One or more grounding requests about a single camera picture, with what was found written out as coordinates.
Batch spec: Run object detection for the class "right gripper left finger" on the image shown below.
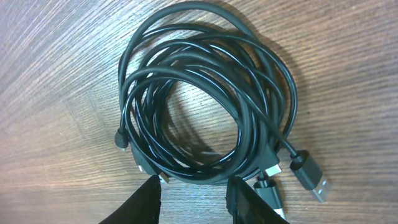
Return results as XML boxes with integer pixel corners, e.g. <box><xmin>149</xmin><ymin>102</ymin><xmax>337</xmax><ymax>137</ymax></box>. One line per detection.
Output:
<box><xmin>99</xmin><ymin>175</ymin><xmax>161</xmax><ymax>224</ymax></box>

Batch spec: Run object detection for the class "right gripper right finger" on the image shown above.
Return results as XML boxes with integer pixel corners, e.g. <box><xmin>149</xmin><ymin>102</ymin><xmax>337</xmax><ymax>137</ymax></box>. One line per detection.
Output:
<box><xmin>226</xmin><ymin>176</ymin><xmax>288</xmax><ymax>224</ymax></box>

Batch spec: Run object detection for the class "black USB cable thin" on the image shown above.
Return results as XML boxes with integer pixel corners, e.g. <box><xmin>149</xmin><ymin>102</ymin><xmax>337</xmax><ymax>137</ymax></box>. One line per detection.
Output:
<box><xmin>118</xmin><ymin>24</ymin><xmax>287</xmax><ymax>220</ymax></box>

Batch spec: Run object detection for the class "black USB cable thick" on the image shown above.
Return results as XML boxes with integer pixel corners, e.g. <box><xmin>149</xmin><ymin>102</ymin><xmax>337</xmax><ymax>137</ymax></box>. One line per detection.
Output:
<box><xmin>114</xmin><ymin>1</ymin><xmax>331</xmax><ymax>202</ymax></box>

